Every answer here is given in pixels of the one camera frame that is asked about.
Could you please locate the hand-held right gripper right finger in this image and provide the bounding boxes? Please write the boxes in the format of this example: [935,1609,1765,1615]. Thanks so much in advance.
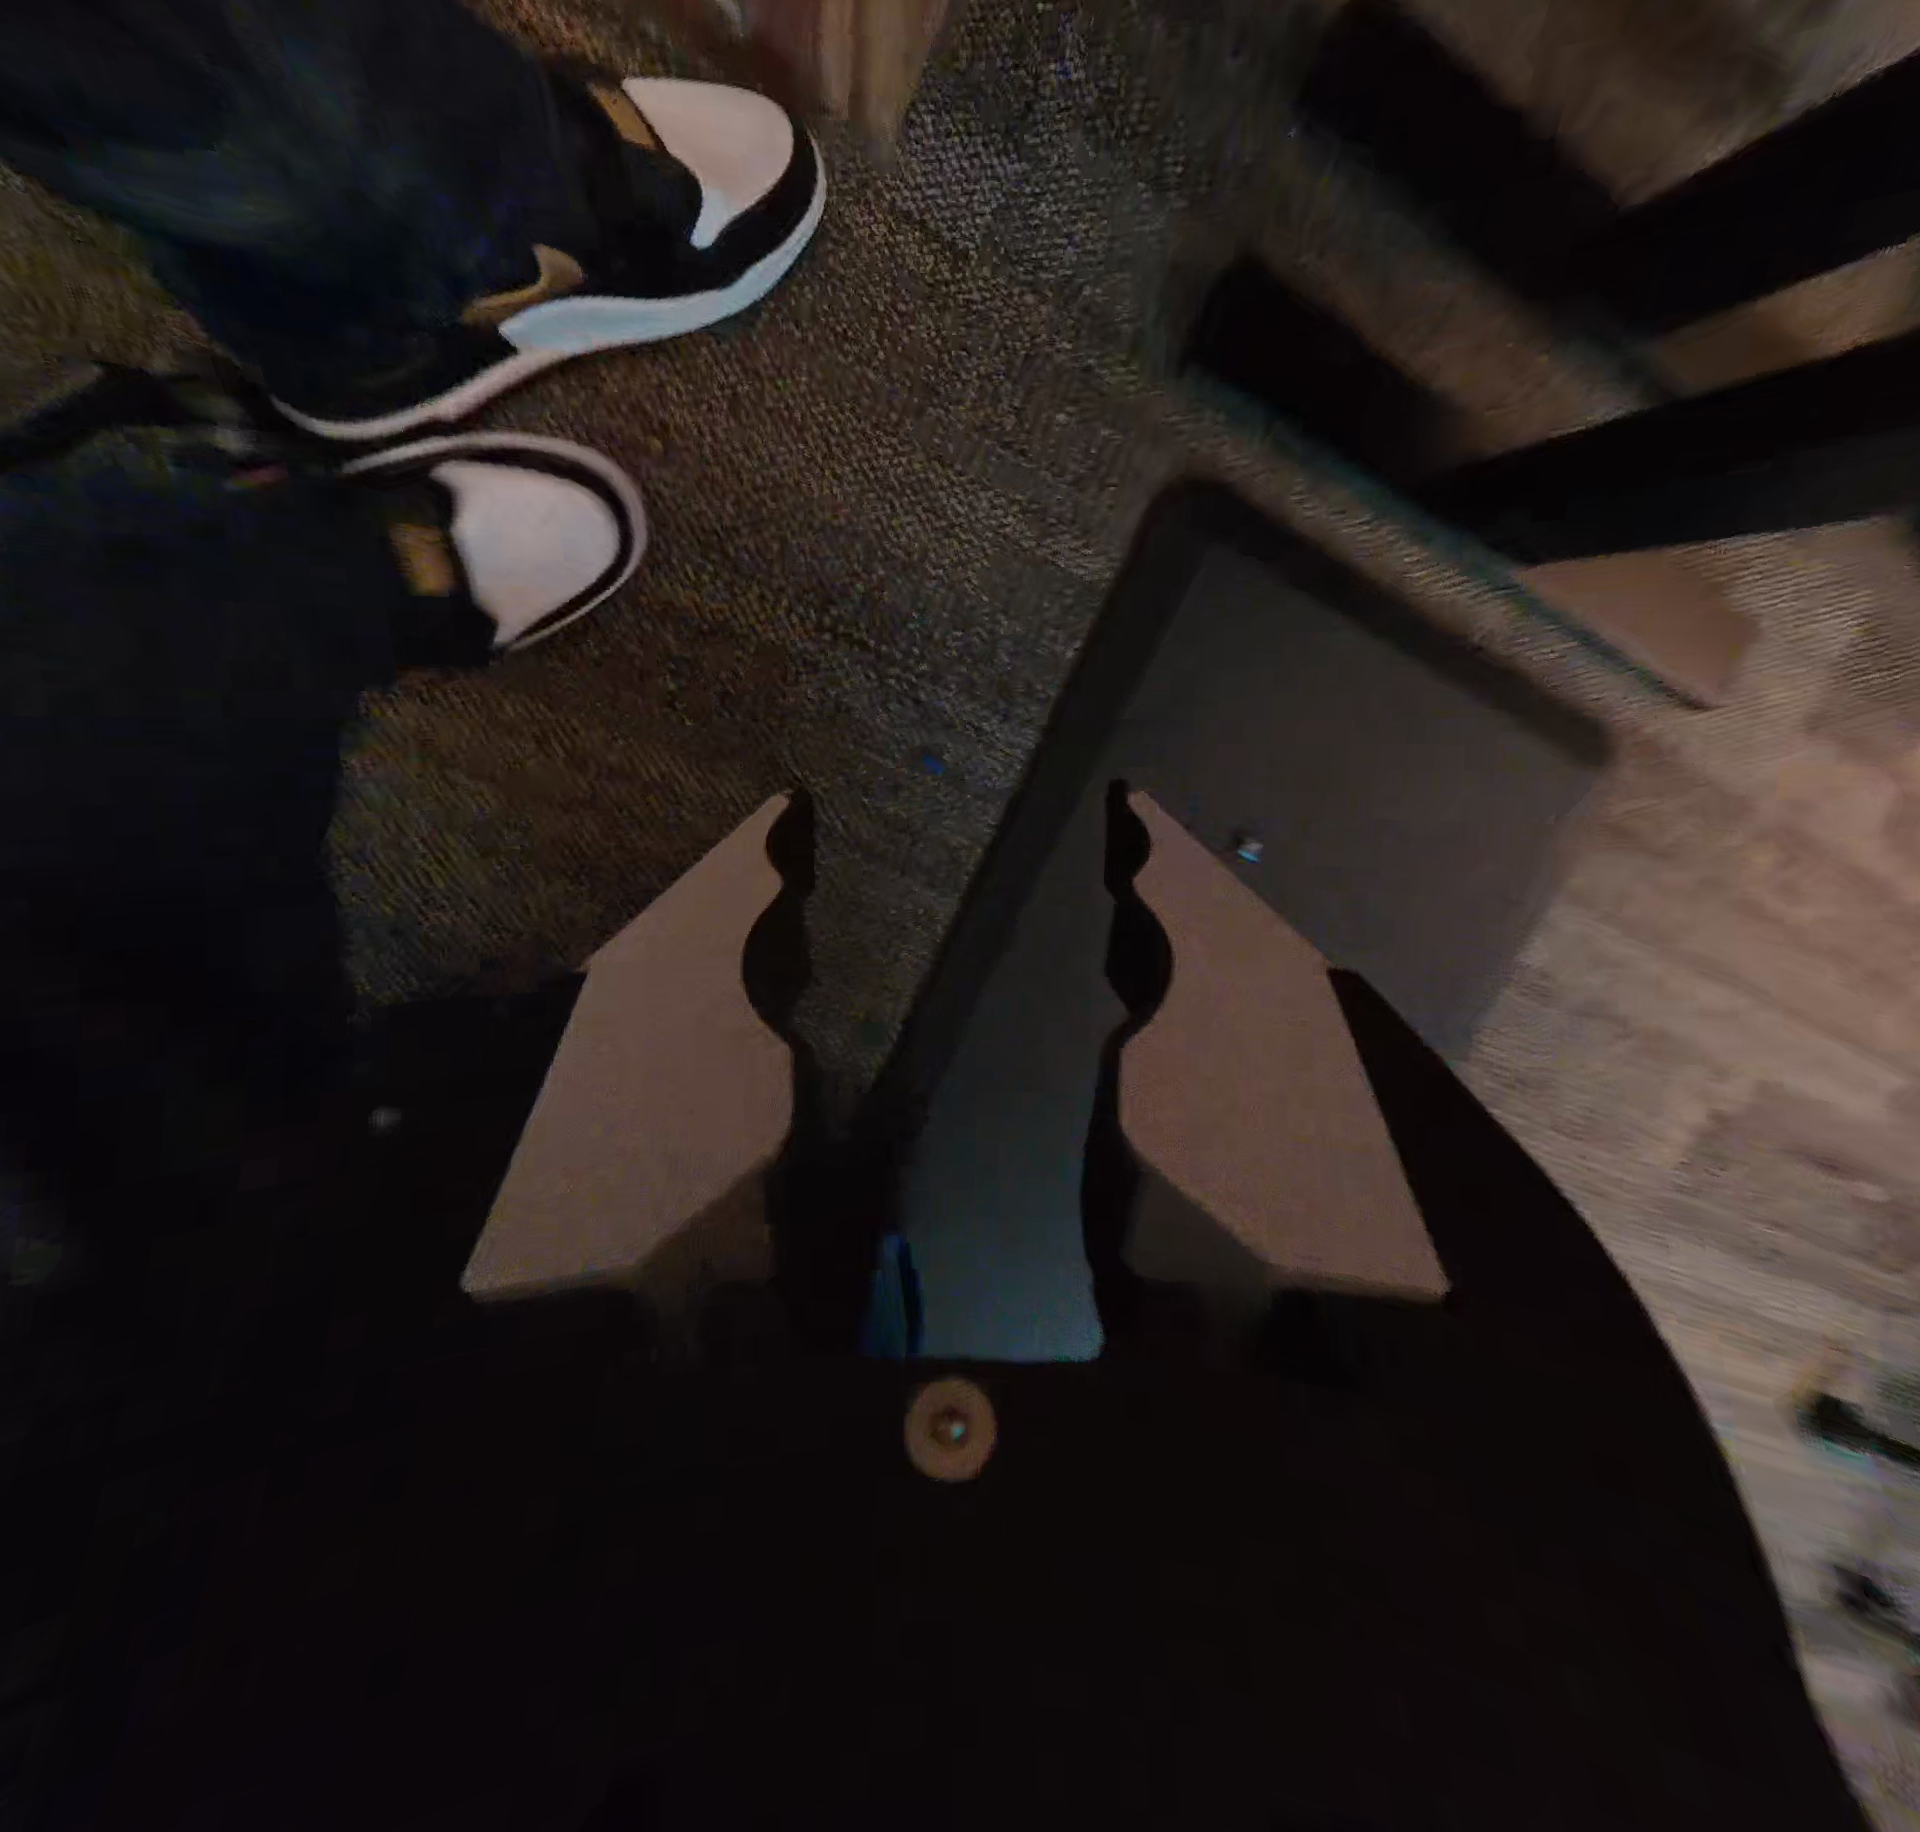
[1103,781,1450,1304]

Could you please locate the person's shoe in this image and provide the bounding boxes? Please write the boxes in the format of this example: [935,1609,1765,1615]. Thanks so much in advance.
[277,75,829,442]
[224,433,649,660]

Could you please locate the wooden cabinet panel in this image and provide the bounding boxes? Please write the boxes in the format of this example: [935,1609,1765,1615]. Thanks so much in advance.
[811,0,978,140]

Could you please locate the person's left shoe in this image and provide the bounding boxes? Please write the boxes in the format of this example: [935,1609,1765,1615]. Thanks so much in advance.
[277,75,829,442]

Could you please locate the person's right shoe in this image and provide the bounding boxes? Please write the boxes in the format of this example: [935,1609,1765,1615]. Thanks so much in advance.
[224,433,649,660]

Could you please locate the grey floor mat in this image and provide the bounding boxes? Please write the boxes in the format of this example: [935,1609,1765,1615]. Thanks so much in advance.
[886,481,1619,1361]

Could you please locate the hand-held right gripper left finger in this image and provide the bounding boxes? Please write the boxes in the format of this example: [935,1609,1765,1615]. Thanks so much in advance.
[463,789,826,1304]

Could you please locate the person's right leg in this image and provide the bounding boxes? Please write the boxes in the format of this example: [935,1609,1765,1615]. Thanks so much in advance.
[0,467,497,1264]

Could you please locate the black table legs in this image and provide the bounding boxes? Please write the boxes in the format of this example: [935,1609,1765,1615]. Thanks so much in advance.
[1304,0,1920,558]

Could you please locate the person's leg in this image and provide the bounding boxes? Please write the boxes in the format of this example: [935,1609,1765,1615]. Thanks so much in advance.
[0,0,602,408]
[0,467,497,1264]

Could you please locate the person's left leg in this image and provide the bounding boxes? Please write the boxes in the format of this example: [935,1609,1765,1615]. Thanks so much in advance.
[0,0,602,408]

